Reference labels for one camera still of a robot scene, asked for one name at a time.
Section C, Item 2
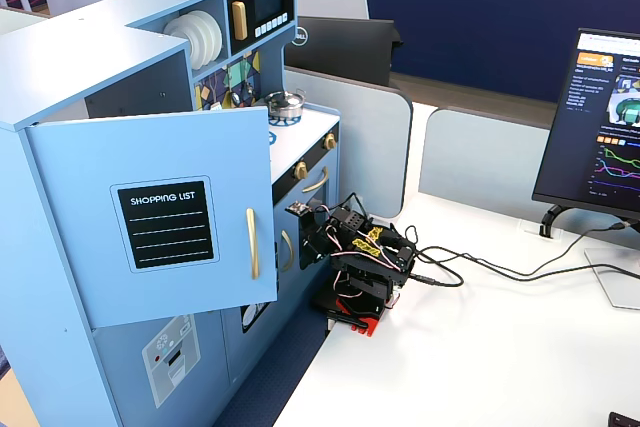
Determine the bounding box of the red arm base clamp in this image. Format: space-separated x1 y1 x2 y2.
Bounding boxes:
325 295 380 339

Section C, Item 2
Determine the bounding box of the black keyboard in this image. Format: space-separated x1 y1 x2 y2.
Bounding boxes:
607 410 640 427

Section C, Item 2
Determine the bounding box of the gold curved cupboard handle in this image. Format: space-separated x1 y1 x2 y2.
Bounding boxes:
279 229 295 273

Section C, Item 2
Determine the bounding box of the black Dell monitor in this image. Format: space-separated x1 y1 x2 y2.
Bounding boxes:
283 15 404 89

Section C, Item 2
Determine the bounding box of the gold microwave handle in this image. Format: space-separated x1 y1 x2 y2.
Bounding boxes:
230 0 249 42

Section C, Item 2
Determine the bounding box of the gold long door handle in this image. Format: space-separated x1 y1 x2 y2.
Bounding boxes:
245 207 261 281

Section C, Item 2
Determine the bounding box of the grey desk partition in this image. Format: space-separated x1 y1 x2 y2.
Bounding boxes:
283 65 414 219
418 106 557 210

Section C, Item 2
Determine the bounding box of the lit computer monitor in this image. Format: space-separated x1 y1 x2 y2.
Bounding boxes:
531 28 640 311

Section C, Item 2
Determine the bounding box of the blue shopping list cabinet door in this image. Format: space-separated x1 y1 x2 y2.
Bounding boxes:
25 106 279 330

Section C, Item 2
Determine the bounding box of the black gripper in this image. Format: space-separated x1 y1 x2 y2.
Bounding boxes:
299 203 372 272

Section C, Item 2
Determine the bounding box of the hanging steel toy utensil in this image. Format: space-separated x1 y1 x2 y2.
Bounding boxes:
242 55 256 97
226 63 242 107
209 73 224 112

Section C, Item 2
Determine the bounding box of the black curved cable holder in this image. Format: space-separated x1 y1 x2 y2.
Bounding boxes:
538 203 568 239

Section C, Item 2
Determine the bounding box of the black cable to monitor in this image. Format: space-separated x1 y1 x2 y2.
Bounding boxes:
413 219 640 282

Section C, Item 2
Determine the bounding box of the blue wooden toy kitchen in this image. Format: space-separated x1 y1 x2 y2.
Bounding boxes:
0 0 343 427

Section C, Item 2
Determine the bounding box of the white toy plate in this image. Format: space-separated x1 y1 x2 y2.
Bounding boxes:
206 13 224 60
196 10 216 67
184 11 207 71
163 14 195 67

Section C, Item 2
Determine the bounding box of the gold oven handle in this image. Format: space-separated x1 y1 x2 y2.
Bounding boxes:
301 165 330 194

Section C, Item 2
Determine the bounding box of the steel toy pot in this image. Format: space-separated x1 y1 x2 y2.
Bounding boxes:
264 88 308 120

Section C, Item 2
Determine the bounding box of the black cable with plug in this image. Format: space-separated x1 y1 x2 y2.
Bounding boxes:
405 225 640 290

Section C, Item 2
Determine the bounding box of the steel pot lid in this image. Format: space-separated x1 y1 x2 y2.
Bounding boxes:
265 89 305 104

